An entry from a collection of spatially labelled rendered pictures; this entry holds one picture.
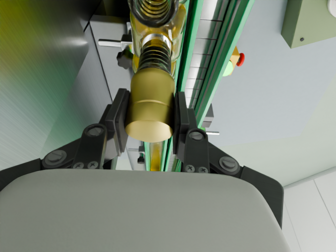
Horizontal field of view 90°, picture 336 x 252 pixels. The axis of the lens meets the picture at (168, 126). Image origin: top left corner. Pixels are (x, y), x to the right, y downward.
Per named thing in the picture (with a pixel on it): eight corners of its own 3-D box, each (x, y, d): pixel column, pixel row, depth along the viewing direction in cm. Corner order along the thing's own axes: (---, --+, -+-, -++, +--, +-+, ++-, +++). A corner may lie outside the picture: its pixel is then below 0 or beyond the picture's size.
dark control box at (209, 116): (194, 101, 74) (195, 116, 69) (211, 102, 74) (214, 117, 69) (190, 112, 80) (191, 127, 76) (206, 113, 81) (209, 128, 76)
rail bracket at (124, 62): (106, 10, 34) (87, 49, 26) (140, 13, 34) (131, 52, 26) (110, 31, 37) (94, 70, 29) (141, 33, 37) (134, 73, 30)
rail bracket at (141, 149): (130, 130, 71) (125, 160, 63) (146, 131, 71) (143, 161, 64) (131, 135, 74) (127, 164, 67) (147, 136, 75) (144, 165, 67)
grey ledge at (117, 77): (99, 1, 40) (86, 24, 34) (136, 4, 41) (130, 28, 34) (134, 158, 119) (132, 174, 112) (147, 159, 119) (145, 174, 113)
